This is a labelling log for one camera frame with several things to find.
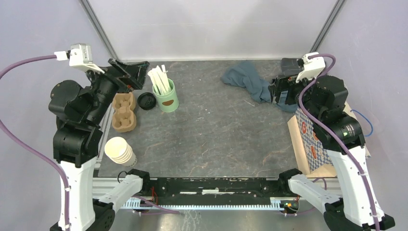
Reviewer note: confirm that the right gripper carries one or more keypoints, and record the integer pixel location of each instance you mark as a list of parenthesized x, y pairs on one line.
[(283, 83)]

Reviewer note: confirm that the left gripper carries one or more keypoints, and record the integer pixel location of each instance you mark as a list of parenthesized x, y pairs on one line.
[(130, 76)]

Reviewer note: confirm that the black plastic cup lid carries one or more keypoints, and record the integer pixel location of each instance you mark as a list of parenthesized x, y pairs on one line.
[(146, 101)]

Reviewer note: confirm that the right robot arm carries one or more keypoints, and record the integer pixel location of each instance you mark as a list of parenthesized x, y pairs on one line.
[(322, 100)]

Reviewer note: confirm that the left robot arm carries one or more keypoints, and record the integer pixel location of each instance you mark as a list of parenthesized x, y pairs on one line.
[(79, 111)]

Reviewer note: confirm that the paper takeout bag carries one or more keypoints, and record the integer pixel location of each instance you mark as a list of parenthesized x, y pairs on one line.
[(312, 160)]

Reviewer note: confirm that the grey plaid cloth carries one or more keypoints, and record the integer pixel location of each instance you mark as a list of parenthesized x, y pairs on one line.
[(290, 67)]

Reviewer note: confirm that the white wrapped straws bundle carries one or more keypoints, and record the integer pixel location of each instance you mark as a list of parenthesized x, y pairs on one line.
[(160, 80)]

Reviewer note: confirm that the blue cloth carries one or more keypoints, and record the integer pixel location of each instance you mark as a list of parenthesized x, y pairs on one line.
[(245, 75)]

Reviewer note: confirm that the cardboard cup carrier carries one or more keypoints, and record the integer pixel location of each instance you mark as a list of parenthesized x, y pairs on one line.
[(124, 118)]

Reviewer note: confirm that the green straw holder can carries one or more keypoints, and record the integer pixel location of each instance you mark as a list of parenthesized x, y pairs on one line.
[(169, 102)]

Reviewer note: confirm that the stack of paper cups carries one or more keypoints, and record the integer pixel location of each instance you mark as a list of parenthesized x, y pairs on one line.
[(119, 151)]

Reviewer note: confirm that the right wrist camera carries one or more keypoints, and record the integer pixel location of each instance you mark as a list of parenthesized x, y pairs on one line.
[(312, 67)]

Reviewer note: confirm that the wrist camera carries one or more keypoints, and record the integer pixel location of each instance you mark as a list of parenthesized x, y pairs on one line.
[(312, 67), (79, 57)]

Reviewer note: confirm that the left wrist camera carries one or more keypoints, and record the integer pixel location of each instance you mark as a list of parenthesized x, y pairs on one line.
[(79, 57)]

